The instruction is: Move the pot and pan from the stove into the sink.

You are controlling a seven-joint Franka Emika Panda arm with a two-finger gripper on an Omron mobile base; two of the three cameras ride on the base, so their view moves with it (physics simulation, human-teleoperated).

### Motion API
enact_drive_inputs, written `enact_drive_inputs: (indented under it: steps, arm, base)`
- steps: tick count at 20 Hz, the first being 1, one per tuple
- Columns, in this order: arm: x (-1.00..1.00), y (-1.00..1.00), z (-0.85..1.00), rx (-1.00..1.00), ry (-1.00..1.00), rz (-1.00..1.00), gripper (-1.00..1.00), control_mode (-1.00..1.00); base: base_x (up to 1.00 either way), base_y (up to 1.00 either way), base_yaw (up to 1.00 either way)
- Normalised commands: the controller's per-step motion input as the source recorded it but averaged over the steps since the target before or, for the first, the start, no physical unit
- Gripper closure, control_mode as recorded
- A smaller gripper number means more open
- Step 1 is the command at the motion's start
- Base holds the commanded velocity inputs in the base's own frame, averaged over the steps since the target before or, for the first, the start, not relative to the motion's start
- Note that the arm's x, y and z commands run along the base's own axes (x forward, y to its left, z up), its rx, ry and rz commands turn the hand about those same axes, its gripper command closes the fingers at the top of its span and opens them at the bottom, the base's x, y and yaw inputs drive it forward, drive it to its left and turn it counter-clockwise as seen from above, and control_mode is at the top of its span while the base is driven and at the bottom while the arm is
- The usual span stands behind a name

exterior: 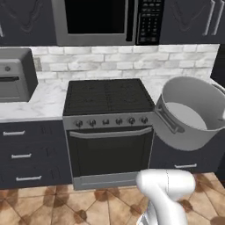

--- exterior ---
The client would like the silver stove with black hob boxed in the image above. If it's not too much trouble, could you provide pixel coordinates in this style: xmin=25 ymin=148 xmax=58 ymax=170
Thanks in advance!
xmin=62 ymin=77 xmax=156 ymax=192

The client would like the large grey pot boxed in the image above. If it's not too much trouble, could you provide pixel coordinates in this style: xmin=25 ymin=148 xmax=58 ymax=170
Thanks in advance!
xmin=152 ymin=76 xmax=225 ymax=152

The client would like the black oven door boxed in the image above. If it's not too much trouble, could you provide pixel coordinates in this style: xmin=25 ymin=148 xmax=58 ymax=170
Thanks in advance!
xmin=66 ymin=126 xmax=155 ymax=178

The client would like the dark drawer front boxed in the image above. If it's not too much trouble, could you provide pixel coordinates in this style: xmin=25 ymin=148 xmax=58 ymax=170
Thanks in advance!
xmin=149 ymin=133 xmax=225 ymax=174
xmin=0 ymin=140 xmax=69 ymax=166
xmin=0 ymin=163 xmax=73 ymax=190
xmin=0 ymin=120 xmax=66 ymax=143

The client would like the silver and black microwave oven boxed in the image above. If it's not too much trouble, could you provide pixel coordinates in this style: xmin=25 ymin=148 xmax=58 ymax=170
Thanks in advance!
xmin=51 ymin=0 xmax=165 ymax=47

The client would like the grey toaster oven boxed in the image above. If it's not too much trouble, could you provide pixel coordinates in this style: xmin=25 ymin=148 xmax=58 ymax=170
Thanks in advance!
xmin=0 ymin=47 xmax=40 ymax=104

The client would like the dark upper cupboard door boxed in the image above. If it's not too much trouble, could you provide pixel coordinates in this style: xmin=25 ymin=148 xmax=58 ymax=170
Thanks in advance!
xmin=214 ymin=0 xmax=225 ymax=45
xmin=159 ymin=0 xmax=216 ymax=46
xmin=0 ymin=0 xmax=57 ymax=47

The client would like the dark tall cabinet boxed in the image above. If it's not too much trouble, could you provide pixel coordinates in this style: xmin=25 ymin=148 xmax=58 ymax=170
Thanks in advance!
xmin=209 ymin=43 xmax=225 ymax=89

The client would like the silver oven door handle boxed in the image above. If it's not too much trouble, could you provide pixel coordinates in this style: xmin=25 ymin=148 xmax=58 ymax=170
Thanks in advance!
xmin=69 ymin=127 xmax=154 ymax=140

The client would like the grey wall outlet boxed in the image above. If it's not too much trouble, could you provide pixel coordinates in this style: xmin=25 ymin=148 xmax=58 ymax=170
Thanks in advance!
xmin=33 ymin=56 xmax=43 ymax=72

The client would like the silver drawer handle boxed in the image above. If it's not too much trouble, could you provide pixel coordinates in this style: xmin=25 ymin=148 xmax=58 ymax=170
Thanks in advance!
xmin=174 ymin=163 xmax=198 ymax=170
xmin=15 ymin=175 xmax=43 ymax=182
xmin=11 ymin=153 xmax=33 ymax=160
xmin=2 ymin=130 xmax=26 ymax=137

